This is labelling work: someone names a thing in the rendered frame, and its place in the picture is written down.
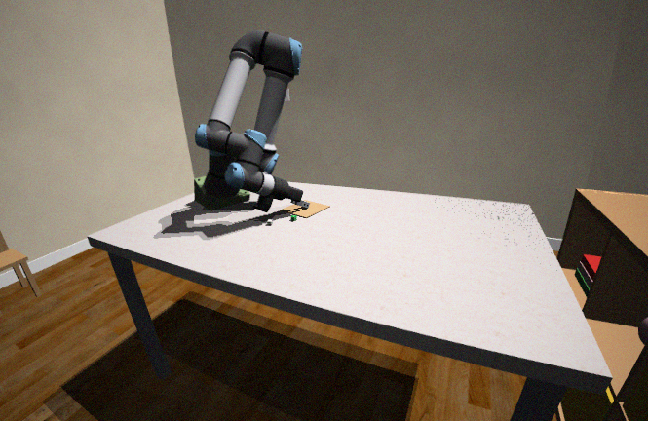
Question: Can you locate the tan flat mat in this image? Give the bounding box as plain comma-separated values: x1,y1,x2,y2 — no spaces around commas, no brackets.
281,200,330,218

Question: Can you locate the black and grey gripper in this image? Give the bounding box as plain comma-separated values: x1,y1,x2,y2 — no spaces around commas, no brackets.
253,172,310,212

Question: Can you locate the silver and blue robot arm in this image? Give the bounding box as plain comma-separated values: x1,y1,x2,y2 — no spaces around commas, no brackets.
195,30,302,198

